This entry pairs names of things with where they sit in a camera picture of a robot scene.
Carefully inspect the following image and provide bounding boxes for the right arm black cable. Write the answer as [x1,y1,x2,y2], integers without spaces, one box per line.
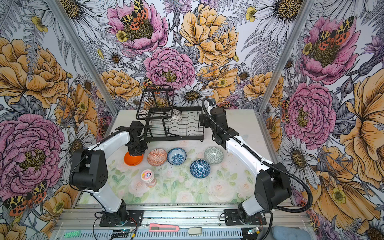
[201,97,314,240]

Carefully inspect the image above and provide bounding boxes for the blue floral ceramic bowl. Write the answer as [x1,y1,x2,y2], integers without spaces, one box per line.
[167,148,187,166]

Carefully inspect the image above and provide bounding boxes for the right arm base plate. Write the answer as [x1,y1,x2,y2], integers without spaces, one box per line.
[224,209,267,226]

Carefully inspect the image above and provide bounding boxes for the pink utility knife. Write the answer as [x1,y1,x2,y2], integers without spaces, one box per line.
[149,223,180,233]

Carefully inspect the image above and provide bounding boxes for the orange plastic bowl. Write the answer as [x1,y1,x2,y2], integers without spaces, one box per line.
[124,152,144,166]

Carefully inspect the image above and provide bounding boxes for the dark blue patterned bowl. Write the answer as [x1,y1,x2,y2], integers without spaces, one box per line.
[190,159,211,179]

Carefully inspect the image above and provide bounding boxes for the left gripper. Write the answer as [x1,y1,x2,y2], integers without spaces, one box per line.
[127,137,148,156]

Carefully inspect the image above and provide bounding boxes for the blue cloth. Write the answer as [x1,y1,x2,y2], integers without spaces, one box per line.
[272,226,312,240]

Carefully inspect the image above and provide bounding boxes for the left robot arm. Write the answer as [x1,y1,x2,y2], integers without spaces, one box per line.
[69,121,151,226]

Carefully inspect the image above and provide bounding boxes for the orange patterned ceramic bowl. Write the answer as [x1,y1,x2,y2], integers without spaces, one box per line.
[147,148,167,167]

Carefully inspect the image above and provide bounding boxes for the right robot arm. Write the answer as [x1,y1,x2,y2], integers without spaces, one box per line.
[200,107,292,224]

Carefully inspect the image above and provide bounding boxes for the pink lidded small jar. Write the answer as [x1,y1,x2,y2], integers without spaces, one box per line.
[141,170,157,188]

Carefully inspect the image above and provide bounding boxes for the green led circuit board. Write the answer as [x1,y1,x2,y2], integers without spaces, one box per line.
[64,230,81,239]

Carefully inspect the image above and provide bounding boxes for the black wire dish rack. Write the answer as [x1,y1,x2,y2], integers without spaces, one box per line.
[136,85,205,143]

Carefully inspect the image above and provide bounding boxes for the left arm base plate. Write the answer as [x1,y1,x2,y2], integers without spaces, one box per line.
[99,210,144,227]

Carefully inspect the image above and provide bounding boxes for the white perforated strainer bowl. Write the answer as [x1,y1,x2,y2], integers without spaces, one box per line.
[167,109,183,123]

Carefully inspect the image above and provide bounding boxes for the green patterned ceramic bowl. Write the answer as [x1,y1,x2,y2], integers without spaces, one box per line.
[204,147,224,165]

